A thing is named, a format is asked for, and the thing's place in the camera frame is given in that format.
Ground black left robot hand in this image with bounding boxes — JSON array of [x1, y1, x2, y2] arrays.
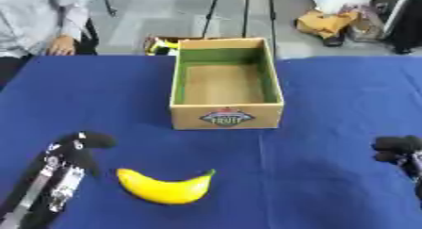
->
[[33, 130, 119, 178]]

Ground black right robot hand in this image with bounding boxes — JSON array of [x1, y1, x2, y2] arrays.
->
[[370, 135, 422, 181]]

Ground tan cardboard box green inside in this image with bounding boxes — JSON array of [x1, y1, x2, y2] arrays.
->
[[168, 37, 285, 131]]

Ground yellow toy banana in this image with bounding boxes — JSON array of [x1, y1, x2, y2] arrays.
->
[[115, 168, 218, 205]]

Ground person's hand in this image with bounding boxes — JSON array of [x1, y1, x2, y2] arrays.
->
[[46, 34, 78, 57]]

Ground clear plastic bag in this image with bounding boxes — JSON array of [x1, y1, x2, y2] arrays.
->
[[344, 7, 388, 43]]

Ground person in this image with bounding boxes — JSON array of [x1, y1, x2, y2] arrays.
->
[[0, 0, 103, 83]]

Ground black chair leg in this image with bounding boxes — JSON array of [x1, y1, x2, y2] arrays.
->
[[99, 0, 119, 18]]

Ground black tripod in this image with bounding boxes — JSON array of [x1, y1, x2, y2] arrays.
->
[[199, 0, 281, 58]]

